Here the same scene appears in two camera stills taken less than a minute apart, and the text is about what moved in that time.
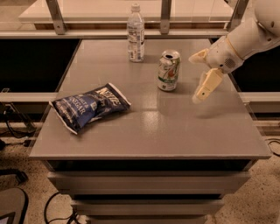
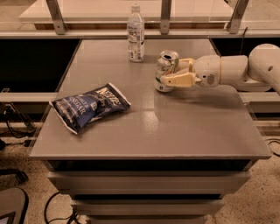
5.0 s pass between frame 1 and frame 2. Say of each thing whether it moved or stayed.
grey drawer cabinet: stayed
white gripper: moved
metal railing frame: stayed
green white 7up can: stayed
